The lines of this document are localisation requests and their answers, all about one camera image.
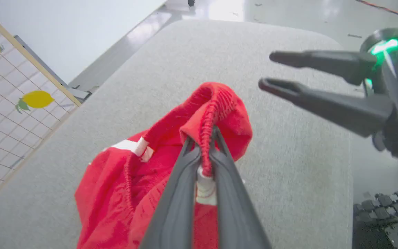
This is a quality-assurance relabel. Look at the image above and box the red garment with white label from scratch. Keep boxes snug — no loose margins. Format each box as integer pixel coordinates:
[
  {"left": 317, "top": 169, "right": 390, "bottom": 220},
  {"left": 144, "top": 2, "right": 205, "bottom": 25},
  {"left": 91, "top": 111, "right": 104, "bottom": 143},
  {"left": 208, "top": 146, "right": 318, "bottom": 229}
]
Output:
[{"left": 75, "top": 82, "right": 254, "bottom": 249}]

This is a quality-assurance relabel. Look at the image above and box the grey padded table mat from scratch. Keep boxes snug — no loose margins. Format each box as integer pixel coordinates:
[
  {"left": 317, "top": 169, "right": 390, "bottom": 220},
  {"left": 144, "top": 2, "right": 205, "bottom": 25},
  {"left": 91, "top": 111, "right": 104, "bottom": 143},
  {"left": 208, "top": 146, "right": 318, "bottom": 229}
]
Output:
[{"left": 0, "top": 19, "right": 354, "bottom": 249}]

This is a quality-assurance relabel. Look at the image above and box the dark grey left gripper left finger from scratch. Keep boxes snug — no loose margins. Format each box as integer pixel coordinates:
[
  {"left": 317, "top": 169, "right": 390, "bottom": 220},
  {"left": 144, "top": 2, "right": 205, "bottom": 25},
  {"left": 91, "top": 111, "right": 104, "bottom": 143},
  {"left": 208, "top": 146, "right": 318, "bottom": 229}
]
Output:
[{"left": 140, "top": 137, "right": 202, "bottom": 249}]

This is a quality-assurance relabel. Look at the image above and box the orange cable on floor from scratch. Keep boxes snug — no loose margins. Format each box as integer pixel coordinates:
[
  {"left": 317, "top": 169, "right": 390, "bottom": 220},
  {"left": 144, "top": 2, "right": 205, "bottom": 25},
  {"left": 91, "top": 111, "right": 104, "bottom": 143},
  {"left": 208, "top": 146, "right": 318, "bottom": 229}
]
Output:
[{"left": 354, "top": 0, "right": 398, "bottom": 23}]

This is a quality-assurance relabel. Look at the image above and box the grey metal bar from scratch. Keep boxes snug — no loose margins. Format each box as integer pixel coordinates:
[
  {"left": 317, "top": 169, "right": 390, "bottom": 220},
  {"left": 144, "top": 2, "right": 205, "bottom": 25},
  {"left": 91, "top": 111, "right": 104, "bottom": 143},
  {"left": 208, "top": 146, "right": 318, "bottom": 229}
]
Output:
[{"left": 13, "top": 35, "right": 91, "bottom": 101}]

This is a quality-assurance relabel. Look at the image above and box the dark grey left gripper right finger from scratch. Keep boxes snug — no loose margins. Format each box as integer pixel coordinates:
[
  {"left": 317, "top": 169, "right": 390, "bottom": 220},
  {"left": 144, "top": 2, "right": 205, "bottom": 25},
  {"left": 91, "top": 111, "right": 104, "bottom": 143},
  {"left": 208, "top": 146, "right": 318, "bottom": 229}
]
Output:
[{"left": 209, "top": 126, "right": 273, "bottom": 249}]

